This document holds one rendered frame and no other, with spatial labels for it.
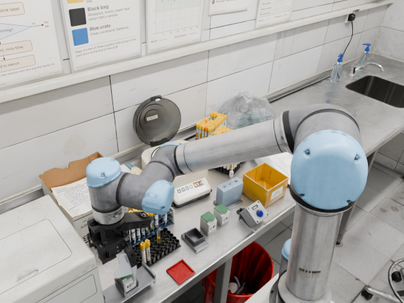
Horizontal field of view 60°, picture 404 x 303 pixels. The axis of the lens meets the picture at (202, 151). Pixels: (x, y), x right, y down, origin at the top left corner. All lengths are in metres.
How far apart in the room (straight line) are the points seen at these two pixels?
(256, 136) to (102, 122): 0.87
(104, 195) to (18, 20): 0.66
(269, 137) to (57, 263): 0.55
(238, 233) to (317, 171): 0.78
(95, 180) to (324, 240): 0.47
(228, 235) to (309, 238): 0.64
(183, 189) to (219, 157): 0.64
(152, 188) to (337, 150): 0.38
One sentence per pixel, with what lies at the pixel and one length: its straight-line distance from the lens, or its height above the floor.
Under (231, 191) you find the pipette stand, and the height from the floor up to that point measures 0.96.
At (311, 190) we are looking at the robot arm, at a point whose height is 1.48.
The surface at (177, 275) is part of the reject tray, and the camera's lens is 1.20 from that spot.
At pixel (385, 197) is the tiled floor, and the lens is 3.20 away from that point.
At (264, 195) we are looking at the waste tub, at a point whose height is 0.94.
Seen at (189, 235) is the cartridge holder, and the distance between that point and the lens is 1.28.
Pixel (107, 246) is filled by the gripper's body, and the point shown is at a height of 1.16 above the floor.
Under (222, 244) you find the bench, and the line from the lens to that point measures 1.29.
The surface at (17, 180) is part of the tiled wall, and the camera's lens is 1.48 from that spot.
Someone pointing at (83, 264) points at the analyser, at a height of 1.16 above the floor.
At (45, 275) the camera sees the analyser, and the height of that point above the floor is 1.18.
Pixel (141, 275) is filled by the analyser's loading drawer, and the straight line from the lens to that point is 1.16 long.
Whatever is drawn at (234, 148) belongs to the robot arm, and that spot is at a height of 1.42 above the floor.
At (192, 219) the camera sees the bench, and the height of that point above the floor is 0.87.
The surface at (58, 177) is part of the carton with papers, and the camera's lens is 1.45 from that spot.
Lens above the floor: 1.85
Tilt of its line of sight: 35 degrees down
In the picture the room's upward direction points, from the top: 3 degrees clockwise
